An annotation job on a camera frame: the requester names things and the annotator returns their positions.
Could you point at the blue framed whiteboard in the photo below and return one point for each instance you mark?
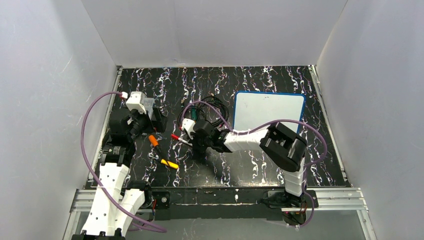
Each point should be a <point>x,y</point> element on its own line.
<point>252,109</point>

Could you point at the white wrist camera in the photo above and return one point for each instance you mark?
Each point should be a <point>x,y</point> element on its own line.
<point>139,101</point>
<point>187,126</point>

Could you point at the white red whiteboard marker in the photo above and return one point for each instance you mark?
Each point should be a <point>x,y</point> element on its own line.
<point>184,141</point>

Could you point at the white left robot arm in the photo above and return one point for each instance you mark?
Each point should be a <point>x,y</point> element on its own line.
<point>109,219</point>

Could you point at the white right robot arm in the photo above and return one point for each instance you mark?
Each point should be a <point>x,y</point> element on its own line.
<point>283,146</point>

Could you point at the green handled screwdriver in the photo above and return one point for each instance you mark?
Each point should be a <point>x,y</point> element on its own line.
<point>193,114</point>

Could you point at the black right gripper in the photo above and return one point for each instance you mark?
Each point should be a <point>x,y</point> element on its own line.
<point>200,143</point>

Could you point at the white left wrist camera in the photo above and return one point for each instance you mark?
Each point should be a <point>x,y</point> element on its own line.
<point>139,101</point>

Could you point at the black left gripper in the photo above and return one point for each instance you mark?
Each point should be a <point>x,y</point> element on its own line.
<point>157,117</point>

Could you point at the yellow handled screwdriver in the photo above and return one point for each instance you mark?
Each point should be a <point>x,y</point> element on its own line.
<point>169,164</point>

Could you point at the aluminium front rail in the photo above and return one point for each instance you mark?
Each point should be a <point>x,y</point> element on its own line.
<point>325,198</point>

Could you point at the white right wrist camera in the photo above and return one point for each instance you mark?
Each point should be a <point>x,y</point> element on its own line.
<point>187,126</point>

